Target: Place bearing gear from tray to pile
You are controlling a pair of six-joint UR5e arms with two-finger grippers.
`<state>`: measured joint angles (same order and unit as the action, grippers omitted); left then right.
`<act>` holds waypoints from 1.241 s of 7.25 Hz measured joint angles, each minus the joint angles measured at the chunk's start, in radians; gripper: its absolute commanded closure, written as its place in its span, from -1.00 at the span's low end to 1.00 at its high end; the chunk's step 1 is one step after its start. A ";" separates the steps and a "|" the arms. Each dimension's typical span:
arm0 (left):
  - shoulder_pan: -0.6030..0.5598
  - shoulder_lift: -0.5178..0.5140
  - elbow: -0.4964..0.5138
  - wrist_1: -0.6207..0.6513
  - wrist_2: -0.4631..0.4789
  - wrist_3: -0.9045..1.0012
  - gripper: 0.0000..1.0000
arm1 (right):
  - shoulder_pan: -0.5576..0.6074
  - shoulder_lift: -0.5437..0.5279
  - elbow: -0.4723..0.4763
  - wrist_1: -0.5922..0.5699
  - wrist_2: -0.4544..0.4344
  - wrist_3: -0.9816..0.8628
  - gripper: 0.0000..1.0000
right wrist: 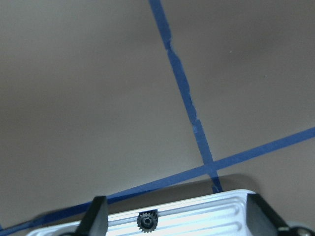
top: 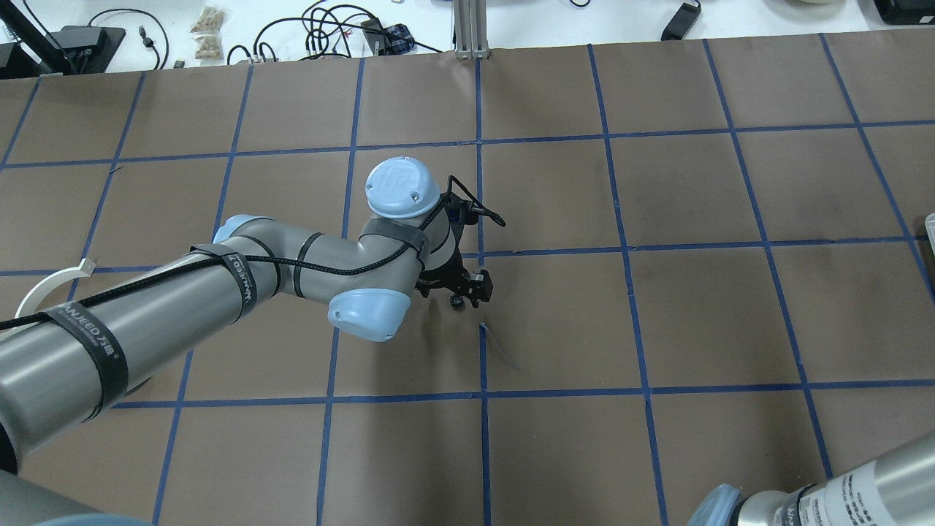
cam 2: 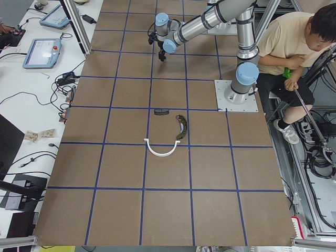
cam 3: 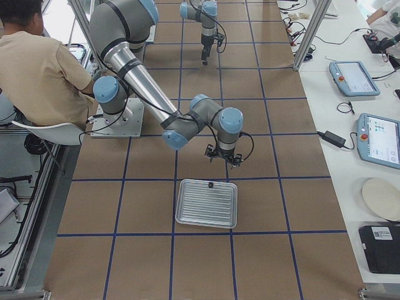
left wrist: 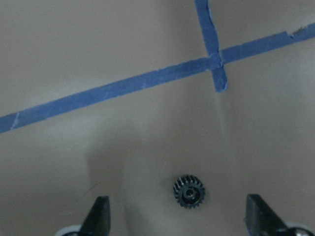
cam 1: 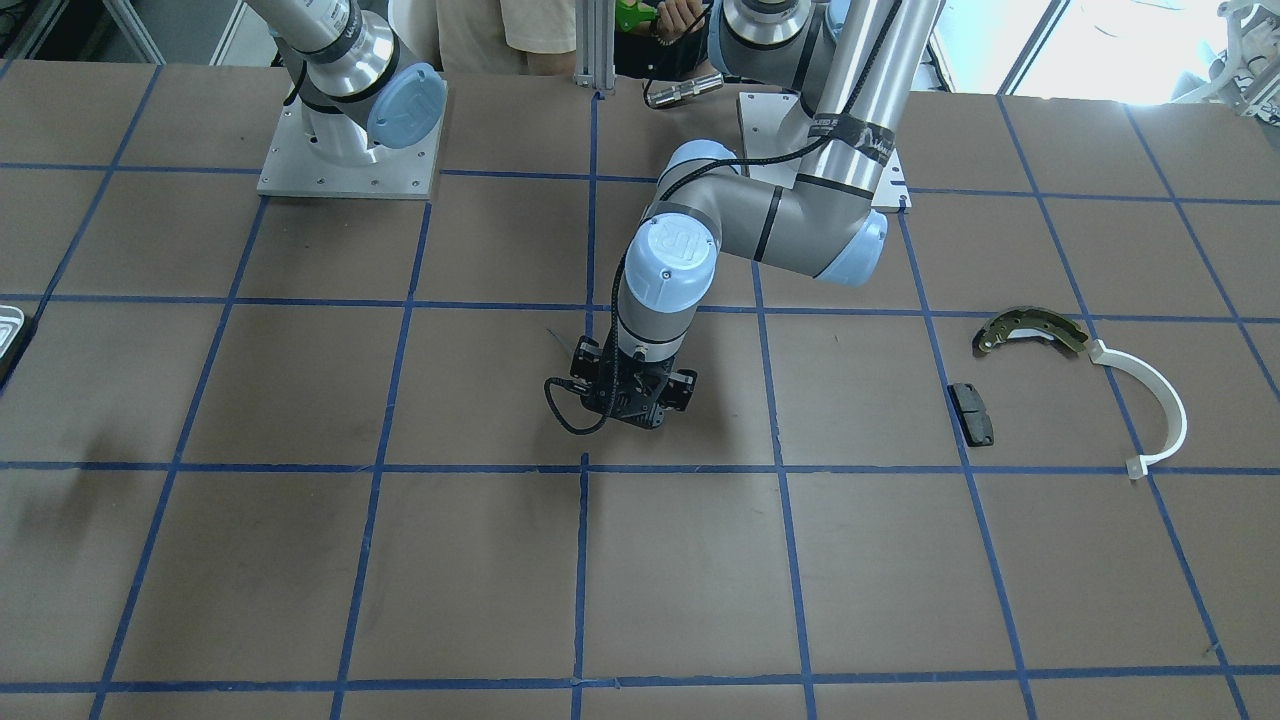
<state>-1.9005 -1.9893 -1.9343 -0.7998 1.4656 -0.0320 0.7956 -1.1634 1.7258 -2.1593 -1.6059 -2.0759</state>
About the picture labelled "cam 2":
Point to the green brake shoe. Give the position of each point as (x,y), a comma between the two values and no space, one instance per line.
(183,126)

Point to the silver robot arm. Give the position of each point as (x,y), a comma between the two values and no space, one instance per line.
(171,33)
(247,71)

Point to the black power adapter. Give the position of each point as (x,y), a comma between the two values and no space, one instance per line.
(88,19)

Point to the aluminium frame post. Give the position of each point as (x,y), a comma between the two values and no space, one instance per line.
(77,26)

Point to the upper teach pendant tablet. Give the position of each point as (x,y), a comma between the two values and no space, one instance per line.
(56,18)

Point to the green handled reacher tool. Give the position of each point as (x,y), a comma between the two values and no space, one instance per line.
(326,150)

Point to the white curved plastic part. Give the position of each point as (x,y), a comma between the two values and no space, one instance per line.
(161,150)

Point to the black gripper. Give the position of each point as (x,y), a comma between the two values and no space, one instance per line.
(160,46)

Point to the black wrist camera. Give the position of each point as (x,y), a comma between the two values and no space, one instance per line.
(152,38)

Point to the person in beige shirt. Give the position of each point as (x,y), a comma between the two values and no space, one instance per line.
(291,43)

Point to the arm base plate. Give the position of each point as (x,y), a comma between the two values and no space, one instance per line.
(227,29)
(229,101)

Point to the grey brake pad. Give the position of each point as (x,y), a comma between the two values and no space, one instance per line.
(161,111)

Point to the black monitor corner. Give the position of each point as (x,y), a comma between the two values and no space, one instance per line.
(11,140)

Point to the lower teach pendant tablet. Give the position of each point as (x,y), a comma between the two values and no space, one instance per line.
(43,53)

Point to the teach pendant tablet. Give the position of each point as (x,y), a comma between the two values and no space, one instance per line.
(56,18)
(43,53)

